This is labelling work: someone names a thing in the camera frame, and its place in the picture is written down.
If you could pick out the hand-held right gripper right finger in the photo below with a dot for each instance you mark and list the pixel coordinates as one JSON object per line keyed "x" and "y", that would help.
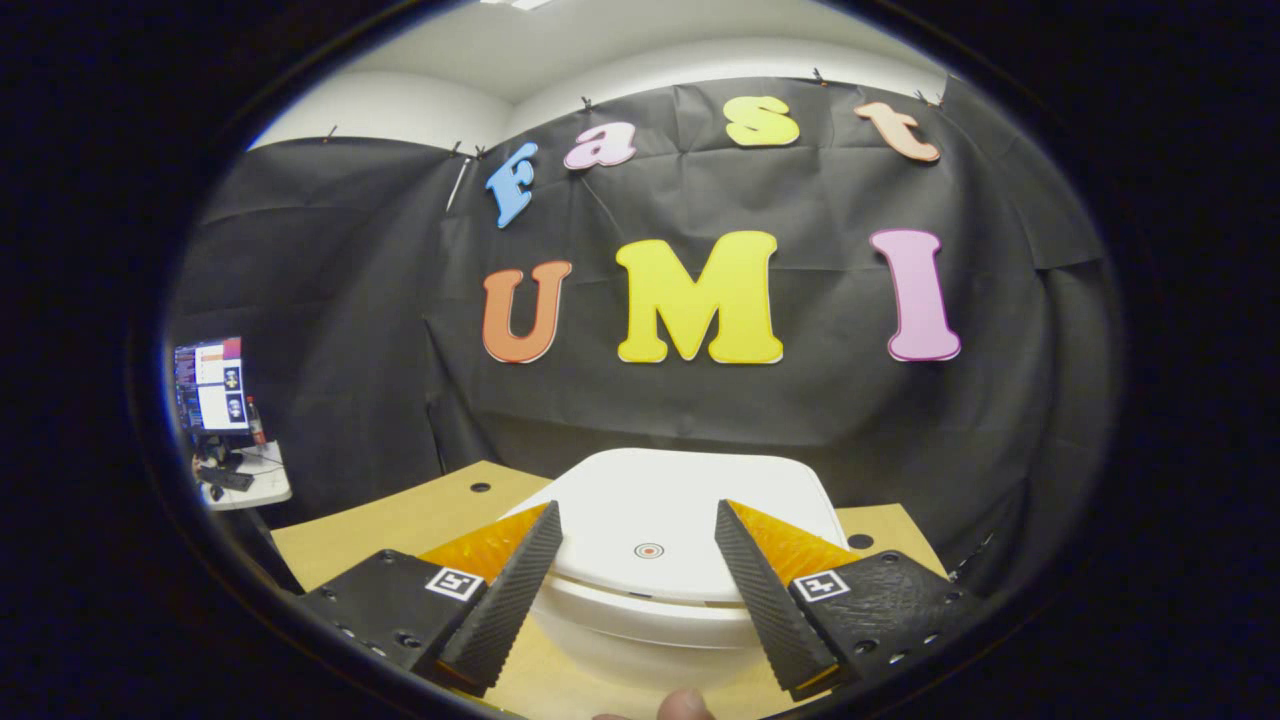
{"x": 765, "y": 600}

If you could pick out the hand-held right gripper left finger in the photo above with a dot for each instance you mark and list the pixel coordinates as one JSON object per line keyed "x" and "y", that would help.
{"x": 510, "y": 600}

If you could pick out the white desktop garbage bin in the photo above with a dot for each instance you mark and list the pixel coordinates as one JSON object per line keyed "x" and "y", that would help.
{"x": 640, "y": 500}

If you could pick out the wooden desktop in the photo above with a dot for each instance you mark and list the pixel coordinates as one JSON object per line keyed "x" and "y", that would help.
{"x": 400, "y": 520}

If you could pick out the black backdrop cloth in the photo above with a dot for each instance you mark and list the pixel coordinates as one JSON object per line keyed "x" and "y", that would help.
{"x": 800, "y": 430}

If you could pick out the black keyboard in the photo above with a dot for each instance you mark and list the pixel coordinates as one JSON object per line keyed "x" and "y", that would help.
{"x": 228, "y": 479}

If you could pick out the small red bottle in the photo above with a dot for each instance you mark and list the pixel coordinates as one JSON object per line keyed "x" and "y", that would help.
{"x": 256, "y": 422}

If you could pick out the computer monitor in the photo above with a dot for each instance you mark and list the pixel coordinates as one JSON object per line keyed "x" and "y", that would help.
{"x": 212, "y": 385}

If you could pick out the white thin rod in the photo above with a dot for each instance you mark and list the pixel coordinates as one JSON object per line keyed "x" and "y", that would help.
{"x": 457, "y": 184}

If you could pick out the ceiling light panel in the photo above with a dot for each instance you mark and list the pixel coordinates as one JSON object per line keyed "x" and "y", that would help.
{"x": 515, "y": 4}

